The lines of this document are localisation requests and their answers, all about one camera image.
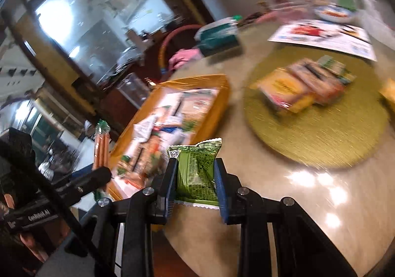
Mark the red yellow hoop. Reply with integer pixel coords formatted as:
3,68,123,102
158,24,204,75

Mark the white cracker packet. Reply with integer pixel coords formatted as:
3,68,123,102
173,88,219,117

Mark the dark green bag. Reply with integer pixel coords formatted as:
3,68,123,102
194,16,243,50

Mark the gold cardboard box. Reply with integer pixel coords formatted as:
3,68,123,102
106,74,231,203

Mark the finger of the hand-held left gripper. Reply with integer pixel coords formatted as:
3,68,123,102
51,167,112,203

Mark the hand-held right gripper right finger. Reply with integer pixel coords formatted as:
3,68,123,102
214,158,358,277

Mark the green white snack packet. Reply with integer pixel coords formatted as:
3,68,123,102
318,55,355,84

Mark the clear glass cup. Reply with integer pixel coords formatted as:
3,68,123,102
116,72,152,111

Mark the person's left hand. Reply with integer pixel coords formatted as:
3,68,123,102
17,231,50,263

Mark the clear plastic container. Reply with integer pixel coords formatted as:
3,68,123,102
272,2,309,22

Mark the yellow snack packet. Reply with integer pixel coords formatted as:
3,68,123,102
256,67,315,114

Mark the printed flyer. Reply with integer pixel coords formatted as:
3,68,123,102
268,19,377,62

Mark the green pea snack packet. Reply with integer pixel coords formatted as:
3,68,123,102
167,137,223,211

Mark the blue white bowl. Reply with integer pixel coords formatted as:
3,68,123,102
313,3,360,23

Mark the gold round placemat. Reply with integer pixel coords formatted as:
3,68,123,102
244,45,390,169

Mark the silver foil snack packet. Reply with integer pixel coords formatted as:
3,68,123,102
133,115,158,142

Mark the orange stick snack packet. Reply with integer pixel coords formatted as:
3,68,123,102
93,120,111,171

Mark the pink cloth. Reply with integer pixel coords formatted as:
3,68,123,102
168,48,204,70

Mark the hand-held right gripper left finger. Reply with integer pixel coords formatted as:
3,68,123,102
77,158,179,277

